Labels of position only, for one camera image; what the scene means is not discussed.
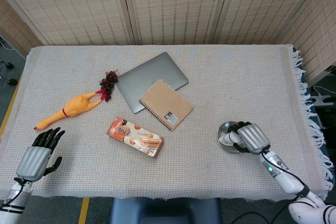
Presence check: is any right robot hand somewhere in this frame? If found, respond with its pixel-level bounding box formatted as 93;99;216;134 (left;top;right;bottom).
227;121;271;156

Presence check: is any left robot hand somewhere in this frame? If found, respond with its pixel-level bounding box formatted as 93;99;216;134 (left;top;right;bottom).
15;127;66;183

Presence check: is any round silver metal object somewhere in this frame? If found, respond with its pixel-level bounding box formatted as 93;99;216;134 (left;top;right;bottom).
217;121;253;154

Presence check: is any beige waffle weave tablecloth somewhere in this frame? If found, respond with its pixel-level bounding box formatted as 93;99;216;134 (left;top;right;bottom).
0;44;335;201

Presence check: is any yellow rubber chicken toy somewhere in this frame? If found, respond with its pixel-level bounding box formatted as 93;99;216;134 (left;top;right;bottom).
33;90;104;131

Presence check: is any brown spiral notebook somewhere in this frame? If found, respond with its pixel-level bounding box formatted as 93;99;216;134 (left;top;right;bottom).
138;79;194;132

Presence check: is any black wheeled chair base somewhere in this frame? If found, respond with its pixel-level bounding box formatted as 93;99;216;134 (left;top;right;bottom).
0;60;18;86

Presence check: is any orange egg roll snack box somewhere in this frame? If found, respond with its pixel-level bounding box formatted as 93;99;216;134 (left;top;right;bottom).
106;116;165;159

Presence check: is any dark red grape bunch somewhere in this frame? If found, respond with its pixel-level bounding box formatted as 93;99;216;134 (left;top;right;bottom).
98;69;119;102

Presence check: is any blue padded seat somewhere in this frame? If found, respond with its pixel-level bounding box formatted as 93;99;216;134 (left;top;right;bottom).
109;197;222;224

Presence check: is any grey closed laptop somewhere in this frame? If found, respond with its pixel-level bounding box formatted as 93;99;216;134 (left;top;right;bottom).
115;51;190;114

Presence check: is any woven bamboo folding screen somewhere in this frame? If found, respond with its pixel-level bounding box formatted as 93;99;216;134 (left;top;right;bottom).
0;0;312;57
278;0;336;86

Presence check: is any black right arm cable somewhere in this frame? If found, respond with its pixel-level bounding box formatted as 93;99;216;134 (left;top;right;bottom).
261;150;310;198

